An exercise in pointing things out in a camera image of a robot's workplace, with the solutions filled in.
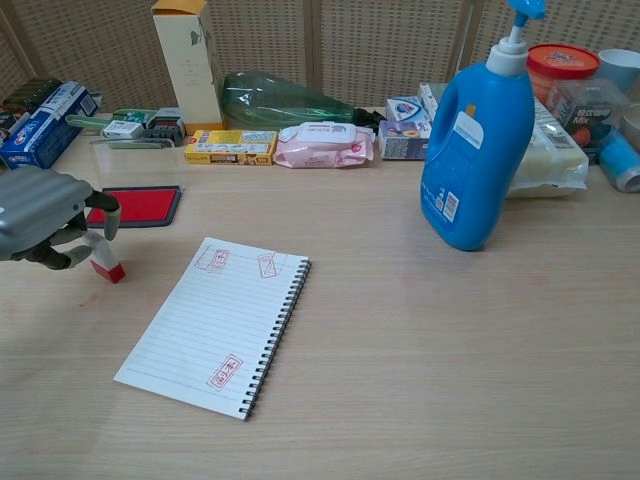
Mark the red ink pad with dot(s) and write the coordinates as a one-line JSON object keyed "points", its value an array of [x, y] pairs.
{"points": [[145, 205]]}

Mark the blue toothpaste box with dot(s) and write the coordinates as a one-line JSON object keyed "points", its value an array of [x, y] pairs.
{"points": [[45, 135]]}

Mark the green plastic spray bottle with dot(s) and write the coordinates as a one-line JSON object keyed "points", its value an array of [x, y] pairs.
{"points": [[280, 102]]}

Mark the blue cylindrical tube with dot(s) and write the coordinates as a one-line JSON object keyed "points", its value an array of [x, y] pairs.
{"points": [[622, 160]]}

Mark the light blue mug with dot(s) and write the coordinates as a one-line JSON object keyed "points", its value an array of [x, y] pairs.
{"points": [[622, 67]]}

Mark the blue white soap box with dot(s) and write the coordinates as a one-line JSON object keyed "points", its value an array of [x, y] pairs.
{"points": [[407, 110]]}

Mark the tall cream yellow box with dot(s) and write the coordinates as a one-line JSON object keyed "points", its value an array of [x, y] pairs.
{"points": [[187, 65]]}

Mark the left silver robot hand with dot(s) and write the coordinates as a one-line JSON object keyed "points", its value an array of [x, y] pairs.
{"points": [[35, 210]]}

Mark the clear plastic snack box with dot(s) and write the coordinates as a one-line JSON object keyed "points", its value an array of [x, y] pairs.
{"points": [[585, 115]]}

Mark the orange lidded jar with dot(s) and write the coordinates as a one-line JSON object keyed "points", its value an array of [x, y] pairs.
{"points": [[562, 62]]}

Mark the pink wet wipes pack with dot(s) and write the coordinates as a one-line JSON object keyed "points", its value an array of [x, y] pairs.
{"points": [[322, 145]]}

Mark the small red stamp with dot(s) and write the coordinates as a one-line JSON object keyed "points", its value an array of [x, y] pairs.
{"points": [[107, 265]]}

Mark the white spiral lined notebook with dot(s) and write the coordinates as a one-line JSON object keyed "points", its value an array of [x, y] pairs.
{"points": [[215, 325]]}

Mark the small purple box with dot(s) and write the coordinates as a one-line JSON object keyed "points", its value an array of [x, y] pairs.
{"points": [[402, 141]]}

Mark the long white clear-wrapped pack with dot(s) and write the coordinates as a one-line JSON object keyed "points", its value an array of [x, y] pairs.
{"points": [[550, 160]]}

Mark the beige bowl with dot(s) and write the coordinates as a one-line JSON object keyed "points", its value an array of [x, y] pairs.
{"points": [[632, 120]]}

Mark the blue detergent pump bottle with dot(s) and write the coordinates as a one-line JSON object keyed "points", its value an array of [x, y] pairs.
{"points": [[475, 160]]}

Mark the wooden perforated folding screen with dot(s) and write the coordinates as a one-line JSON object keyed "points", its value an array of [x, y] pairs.
{"points": [[360, 40]]}

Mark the yellow flat box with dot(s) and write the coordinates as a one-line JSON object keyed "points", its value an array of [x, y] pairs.
{"points": [[230, 147]]}

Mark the small white green box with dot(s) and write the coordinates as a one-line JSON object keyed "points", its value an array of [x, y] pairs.
{"points": [[121, 130]]}

